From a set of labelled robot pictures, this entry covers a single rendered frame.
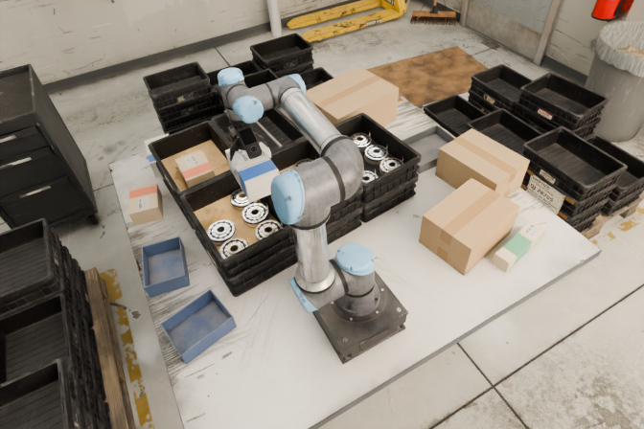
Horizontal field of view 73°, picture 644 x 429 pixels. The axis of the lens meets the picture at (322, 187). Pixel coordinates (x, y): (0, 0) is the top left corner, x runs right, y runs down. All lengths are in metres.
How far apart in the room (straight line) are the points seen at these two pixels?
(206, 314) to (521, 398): 1.46
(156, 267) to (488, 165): 1.41
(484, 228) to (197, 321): 1.08
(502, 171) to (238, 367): 1.26
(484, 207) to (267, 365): 0.97
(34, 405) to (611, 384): 2.40
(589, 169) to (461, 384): 1.29
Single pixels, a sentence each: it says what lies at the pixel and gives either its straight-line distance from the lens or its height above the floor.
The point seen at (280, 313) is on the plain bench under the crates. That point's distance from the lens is 1.62.
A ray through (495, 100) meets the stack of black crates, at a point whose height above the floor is 0.42.
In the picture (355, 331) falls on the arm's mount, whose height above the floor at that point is 0.81.
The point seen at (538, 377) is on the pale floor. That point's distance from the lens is 2.42.
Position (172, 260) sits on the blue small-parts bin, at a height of 0.70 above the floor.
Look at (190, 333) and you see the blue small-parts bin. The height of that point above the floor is 0.70.
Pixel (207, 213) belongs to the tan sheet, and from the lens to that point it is 1.81.
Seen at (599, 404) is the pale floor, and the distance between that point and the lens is 2.48.
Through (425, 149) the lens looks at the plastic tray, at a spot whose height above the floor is 0.70.
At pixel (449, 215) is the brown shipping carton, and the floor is 0.86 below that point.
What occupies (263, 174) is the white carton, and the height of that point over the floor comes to 1.13.
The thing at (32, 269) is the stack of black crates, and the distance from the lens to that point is 2.46.
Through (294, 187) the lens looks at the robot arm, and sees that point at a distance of 0.95.
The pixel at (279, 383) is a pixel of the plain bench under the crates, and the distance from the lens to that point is 1.52.
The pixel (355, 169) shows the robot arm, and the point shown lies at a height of 1.43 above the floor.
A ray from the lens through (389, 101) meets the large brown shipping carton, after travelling 2.28.
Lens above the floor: 2.10
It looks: 44 degrees down
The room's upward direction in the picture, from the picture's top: 4 degrees counter-clockwise
